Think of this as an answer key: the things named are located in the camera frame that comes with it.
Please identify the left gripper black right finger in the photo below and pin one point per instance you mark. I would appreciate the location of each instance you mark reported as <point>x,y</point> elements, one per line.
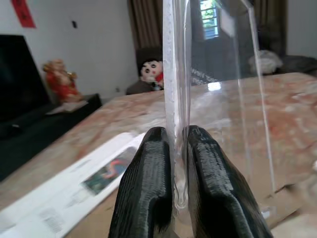
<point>213,178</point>

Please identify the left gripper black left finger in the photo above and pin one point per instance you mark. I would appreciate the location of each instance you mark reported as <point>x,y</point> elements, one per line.
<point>146,178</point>

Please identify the clear plastic package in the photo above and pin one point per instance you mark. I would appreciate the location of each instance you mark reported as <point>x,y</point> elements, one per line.
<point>173,74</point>

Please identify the brown armchair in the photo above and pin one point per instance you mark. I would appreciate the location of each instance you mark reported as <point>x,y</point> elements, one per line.
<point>138,88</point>

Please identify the white printed newspaper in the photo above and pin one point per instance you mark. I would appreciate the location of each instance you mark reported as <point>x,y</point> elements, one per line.
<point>49,205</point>

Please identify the marble table with red edge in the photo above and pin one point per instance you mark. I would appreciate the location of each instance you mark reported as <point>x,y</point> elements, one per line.
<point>289,111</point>

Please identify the white paper sheet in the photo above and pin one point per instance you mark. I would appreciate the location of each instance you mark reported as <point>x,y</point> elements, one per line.
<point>67,107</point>

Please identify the round-faced plush doll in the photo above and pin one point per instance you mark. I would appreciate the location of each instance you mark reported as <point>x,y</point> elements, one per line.
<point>151,70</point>

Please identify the black television bench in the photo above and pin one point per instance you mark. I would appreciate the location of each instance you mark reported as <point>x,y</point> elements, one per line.
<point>37,134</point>

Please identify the red gold figurine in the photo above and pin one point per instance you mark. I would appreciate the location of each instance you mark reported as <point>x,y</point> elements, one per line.
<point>63,81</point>

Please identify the white plastic bag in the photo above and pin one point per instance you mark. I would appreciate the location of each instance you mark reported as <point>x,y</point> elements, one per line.
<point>268,60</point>

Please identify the dark grey sofa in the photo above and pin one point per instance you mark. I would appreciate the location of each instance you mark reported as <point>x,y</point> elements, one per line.
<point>299,63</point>

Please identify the brown curtain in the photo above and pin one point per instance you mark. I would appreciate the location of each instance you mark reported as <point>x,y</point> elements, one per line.
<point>146,22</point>
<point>271,24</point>

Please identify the barred window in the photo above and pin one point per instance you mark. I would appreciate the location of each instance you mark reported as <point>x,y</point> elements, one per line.
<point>210,22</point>

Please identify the black flat television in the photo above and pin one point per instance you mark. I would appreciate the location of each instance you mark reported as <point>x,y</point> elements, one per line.
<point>15,74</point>

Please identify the small black wall hook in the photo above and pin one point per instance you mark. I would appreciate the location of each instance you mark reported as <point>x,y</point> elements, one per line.
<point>74,24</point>

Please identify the red paper wall banner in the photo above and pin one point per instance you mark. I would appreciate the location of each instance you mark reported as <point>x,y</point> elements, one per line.
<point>24,13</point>

